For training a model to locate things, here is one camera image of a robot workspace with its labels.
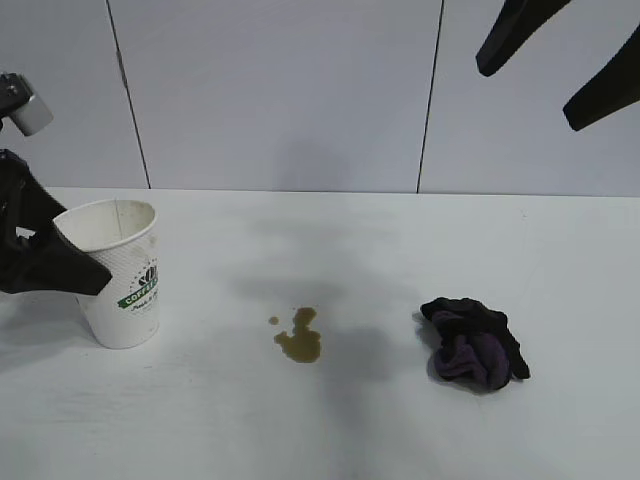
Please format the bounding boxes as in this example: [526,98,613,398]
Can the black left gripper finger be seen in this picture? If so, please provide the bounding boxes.
[0,232,113,297]
[0,148,69,236]

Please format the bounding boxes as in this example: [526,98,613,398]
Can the white paper coffee cup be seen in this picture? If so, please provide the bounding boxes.
[40,198,160,350]

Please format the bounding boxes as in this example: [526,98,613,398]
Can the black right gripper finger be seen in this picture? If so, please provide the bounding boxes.
[474,0,571,78]
[562,37,640,133]

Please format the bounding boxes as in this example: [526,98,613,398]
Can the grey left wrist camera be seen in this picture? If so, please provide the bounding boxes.
[0,72,55,136]

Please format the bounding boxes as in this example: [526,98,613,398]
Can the black purple cloth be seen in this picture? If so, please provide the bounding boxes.
[419,296,531,392]

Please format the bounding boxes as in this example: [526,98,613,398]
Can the brown coffee puddle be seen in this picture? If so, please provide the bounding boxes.
[273,306,322,365]

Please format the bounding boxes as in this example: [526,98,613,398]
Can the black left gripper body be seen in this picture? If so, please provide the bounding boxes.
[0,179,25,254]

